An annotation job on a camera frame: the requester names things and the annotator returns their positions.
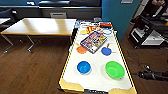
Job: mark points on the dark wall bench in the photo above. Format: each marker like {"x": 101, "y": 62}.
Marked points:
{"x": 73, "y": 5}

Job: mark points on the person in dark shirt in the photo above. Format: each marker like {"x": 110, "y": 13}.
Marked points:
{"x": 156, "y": 6}

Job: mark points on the grey chair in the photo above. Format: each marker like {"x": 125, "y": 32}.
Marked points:
{"x": 58, "y": 15}

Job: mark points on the treadmill machine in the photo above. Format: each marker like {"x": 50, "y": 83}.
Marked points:
{"x": 148, "y": 31}

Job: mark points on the light wooden long table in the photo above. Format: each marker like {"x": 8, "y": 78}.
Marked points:
{"x": 38, "y": 26}

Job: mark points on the blue plastic bowl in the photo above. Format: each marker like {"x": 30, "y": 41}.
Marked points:
{"x": 83, "y": 67}

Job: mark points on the colourful board game box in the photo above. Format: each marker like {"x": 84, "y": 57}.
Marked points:
{"x": 93, "y": 41}

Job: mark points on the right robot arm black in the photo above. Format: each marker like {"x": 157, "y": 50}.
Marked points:
{"x": 163, "y": 76}

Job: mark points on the yellow plastic plate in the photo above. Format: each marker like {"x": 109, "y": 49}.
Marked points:
{"x": 83, "y": 32}

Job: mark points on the yellow wall sign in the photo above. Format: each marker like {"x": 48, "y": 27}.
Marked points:
{"x": 127, "y": 1}

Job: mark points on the orange plastic plate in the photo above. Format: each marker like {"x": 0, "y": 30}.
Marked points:
{"x": 81, "y": 49}

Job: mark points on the green plastic bowl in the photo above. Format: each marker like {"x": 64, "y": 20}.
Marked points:
{"x": 115, "y": 69}

